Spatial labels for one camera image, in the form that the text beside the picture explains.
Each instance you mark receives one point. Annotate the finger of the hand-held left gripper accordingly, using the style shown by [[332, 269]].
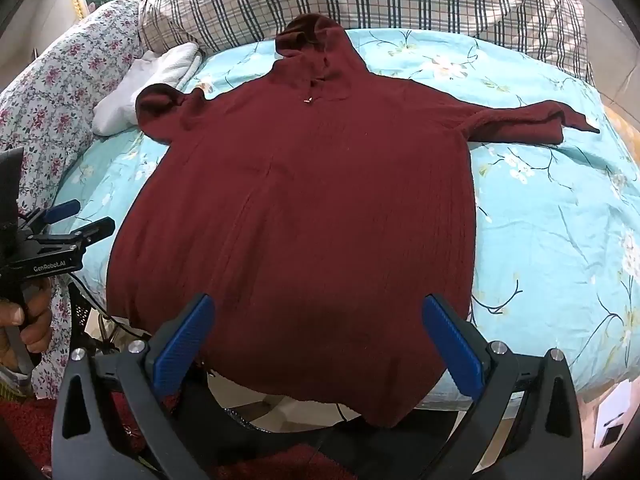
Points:
[[95, 230], [62, 210]]

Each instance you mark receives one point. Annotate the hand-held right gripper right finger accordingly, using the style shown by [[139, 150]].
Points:
[[452, 345]]

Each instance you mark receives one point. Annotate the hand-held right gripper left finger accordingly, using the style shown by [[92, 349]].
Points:
[[182, 350]]

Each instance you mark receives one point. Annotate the maroon hooded sweater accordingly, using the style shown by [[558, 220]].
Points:
[[300, 210]]

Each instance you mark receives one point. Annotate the person's left hand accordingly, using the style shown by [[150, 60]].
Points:
[[36, 330]]

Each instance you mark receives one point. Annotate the pink floral quilt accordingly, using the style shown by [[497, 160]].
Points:
[[60, 85]]

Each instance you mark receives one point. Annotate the white cloth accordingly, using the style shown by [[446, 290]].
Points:
[[150, 80]]

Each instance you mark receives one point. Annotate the light blue floral bed sheet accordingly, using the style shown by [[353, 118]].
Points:
[[550, 210]]

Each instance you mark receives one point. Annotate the white paper sheet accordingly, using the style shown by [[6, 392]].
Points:
[[620, 400]]

